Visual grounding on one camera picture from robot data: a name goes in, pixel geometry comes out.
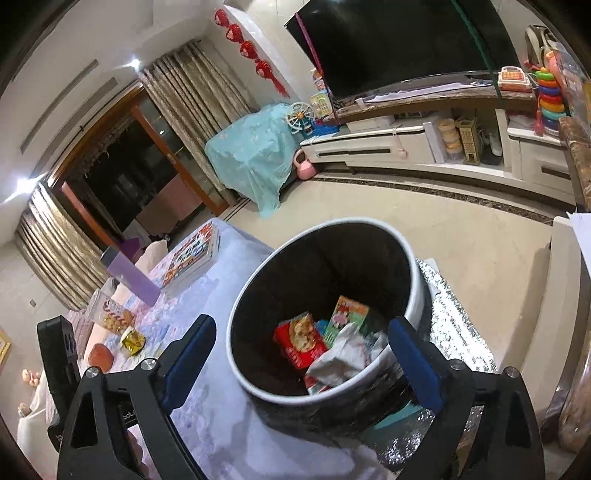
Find yellow snack packet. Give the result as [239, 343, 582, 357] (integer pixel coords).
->
[121, 327, 147, 355]

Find white television stand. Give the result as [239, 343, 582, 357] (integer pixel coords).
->
[299, 83, 575, 195]

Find silver glitter mat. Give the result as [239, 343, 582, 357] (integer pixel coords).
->
[360, 258, 500, 467]

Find grey round waste bin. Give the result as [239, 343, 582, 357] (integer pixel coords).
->
[225, 218, 435, 444]

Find beige pleated curtain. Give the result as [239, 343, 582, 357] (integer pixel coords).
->
[139, 39, 259, 208]
[14, 182, 116, 312]

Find wooden sliding door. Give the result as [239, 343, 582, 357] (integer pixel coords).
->
[51, 90, 232, 241]

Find white wrapper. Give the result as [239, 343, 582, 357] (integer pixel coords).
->
[305, 323, 389, 393]

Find teal cover cloth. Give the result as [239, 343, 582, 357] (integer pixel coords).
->
[204, 102, 305, 219]

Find purple box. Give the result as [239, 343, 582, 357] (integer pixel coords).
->
[102, 247, 160, 306]

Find colourful picture book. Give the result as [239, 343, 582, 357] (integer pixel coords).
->
[159, 222, 221, 296]

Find green rod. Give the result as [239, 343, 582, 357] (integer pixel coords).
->
[452, 0, 507, 108]

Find brown bun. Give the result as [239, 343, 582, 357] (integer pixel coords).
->
[88, 344, 114, 374]

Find red hanging decoration string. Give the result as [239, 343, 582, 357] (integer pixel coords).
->
[213, 8, 289, 97]

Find black flat television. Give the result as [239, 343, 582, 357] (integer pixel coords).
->
[283, 0, 520, 100]

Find toy cash register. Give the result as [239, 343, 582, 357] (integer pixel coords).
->
[498, 66, 536, 93]

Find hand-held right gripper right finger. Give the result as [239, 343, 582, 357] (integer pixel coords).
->
[387, 316, 548, 480]

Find patterned bag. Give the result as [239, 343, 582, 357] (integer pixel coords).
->
[524, 25, 555, 65]

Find colourful toy board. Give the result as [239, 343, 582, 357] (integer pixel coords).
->
[310, 92, 334, 121]

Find green snack packet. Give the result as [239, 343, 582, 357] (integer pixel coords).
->
[323, 295, 370, 347]

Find rainbow stacking rings toy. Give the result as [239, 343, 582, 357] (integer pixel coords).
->
[531, 65, 572, 136]

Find clear cookie packet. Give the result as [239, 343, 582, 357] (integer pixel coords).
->
[88, 291, 137, 335]

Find gold mesh basket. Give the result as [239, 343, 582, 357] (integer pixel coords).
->
[456, 117, 482, 166]

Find red snack packet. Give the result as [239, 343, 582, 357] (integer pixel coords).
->
[273, 313, 331, 370]

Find toy ferris wheel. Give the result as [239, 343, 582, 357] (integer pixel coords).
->
[284, 102, 315, 136]

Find pink toy kettlebell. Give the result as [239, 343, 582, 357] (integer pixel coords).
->
[293, 150, 318, 181]

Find yellow stacked containers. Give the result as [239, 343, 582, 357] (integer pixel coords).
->
[436, 119, 462, 162]

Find pink rod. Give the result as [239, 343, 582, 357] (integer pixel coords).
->
[295, 14, 334, 89]

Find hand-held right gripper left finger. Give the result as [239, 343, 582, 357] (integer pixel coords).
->
[56, 314, 218, 480]

